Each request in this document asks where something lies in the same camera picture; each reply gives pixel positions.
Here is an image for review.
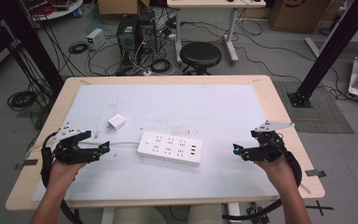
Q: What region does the white charger plug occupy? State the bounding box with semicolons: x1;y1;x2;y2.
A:
106;114;128;132

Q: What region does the small circuit board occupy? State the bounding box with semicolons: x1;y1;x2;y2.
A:
246;202;270;224

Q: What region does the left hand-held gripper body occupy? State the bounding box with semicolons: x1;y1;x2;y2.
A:
53;122;93;165

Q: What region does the person's left hand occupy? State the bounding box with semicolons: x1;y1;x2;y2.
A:
47;160;88;200

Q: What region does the black computer tower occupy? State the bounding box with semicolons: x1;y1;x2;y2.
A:
137;9;158;54
116;13;140;64

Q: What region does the black tape cross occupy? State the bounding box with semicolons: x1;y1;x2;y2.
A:
305;200;336;217

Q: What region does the black metal frame post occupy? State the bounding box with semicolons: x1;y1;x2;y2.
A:
0;0;65;94
287;0;358;108

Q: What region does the black round stool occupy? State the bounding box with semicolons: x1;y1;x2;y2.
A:
179;41;223;76

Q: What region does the pale grey table mat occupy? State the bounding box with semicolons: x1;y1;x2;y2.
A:
32;83;282;203

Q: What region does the grey tape strip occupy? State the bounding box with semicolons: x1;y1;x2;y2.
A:
304;169;327;178
14;159;39;171

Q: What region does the white power strip cable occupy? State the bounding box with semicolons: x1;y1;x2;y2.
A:
27;140;142;158

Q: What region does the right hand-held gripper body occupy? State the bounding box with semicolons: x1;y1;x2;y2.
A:
250;119;296;163

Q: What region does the white desk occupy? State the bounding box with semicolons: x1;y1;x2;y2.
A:
166;0;267;65

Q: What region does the large cardboard box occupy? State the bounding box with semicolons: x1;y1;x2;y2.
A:
268;0;331;35

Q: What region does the round white table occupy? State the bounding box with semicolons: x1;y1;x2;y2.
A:
21;0;84;21

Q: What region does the white power strip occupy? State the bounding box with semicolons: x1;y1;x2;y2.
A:
136;130;204;168

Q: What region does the person's right hand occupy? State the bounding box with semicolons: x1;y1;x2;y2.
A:
255;156;296;194

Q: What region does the white power supply box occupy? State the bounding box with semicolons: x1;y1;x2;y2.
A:
86;28;107;51

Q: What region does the dark floor mat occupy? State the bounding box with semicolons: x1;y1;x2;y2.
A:
272;80;355;135

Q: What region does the coiled black cable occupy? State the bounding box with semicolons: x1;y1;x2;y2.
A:
7;90;38;112
150;58;172;75
67;41;90;55

